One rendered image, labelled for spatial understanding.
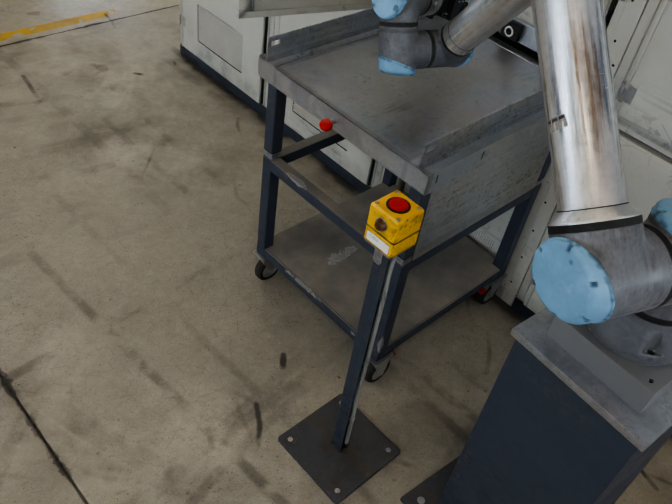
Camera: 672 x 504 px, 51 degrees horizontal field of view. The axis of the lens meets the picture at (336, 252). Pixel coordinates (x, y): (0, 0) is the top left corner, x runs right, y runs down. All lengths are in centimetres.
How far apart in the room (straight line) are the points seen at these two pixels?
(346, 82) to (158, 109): 154
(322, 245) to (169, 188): 75
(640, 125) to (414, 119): 62
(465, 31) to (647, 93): 57
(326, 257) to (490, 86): 77
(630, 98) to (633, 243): 89
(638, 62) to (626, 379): 92
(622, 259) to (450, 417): 114
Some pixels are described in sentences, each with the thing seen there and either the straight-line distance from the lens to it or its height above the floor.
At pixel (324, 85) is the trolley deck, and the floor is 85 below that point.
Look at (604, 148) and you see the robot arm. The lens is 120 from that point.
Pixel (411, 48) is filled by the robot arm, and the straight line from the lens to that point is 171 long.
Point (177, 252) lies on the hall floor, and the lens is 255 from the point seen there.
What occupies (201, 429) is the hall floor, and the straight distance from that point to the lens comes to 208.
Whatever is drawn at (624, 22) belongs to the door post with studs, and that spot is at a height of 106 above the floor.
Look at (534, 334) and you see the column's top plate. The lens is 145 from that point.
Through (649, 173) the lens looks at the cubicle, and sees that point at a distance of 208.
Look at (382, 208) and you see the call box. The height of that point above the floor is 90.
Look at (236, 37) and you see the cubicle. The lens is 324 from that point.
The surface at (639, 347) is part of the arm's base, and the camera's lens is 139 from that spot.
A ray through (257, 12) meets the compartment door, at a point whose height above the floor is 86.
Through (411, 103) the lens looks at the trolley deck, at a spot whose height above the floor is 85.
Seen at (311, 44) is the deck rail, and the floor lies 86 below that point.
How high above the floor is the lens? 176
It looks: 43 degrees down
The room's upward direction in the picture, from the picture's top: 10 degrees clockwise
